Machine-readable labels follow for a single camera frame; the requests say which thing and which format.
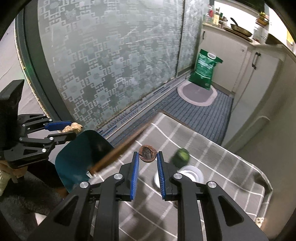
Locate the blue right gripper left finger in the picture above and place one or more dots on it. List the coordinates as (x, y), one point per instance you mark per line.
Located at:
(134, 175)

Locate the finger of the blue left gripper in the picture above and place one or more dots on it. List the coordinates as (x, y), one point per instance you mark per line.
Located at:
(57, 125)
(62, 138)

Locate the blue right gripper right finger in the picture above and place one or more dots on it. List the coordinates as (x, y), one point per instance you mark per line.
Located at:
(162, 185)

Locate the brown nut shell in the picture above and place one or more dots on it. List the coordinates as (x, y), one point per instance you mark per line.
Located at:
(147, 153)

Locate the ginger root piece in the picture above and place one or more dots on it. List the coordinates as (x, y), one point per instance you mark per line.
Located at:
(74, 127)

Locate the black trash bin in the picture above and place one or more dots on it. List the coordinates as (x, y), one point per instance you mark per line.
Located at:
(75, 160)

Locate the white kitchen cabinet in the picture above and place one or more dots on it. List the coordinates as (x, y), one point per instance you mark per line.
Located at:
(245, 65)

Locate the grey checkered tablecloth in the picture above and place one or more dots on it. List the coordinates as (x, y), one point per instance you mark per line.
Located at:
(192, 190)

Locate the green round fruit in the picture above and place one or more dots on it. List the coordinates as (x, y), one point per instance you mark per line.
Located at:
(180, 158)

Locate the striped blue floor mat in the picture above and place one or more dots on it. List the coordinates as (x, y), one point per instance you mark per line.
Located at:
(210, 121)

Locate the oval grey pink mat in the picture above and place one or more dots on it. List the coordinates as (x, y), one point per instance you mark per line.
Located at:
(196, 95)

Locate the frosted sliding glass door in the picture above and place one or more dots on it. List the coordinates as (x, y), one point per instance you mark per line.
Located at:
(94, 61)

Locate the green rice bag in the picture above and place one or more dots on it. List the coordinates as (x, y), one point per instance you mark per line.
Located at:
(204, 69)

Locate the white refrigerator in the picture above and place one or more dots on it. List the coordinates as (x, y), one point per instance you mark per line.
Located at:
(261, 128)

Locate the condiment bottles group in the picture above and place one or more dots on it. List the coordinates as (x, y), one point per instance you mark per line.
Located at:
(213, 17)

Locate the frying pan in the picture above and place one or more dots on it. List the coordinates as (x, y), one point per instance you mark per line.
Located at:
(235, 28)

